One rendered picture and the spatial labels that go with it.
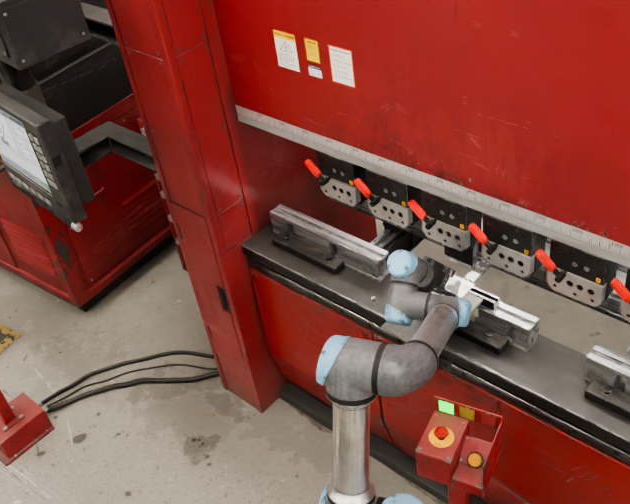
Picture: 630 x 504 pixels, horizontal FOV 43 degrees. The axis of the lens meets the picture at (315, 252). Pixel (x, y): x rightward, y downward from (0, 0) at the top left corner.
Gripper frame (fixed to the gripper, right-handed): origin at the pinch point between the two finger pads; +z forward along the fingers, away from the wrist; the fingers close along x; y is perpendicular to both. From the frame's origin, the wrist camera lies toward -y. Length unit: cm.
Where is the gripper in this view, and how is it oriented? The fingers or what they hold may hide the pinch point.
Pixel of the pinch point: (446, 294)
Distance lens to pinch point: 241.0
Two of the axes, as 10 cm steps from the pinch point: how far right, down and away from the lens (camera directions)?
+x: -7.4, -3.5, 5.7
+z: 5.2, 2.3, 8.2
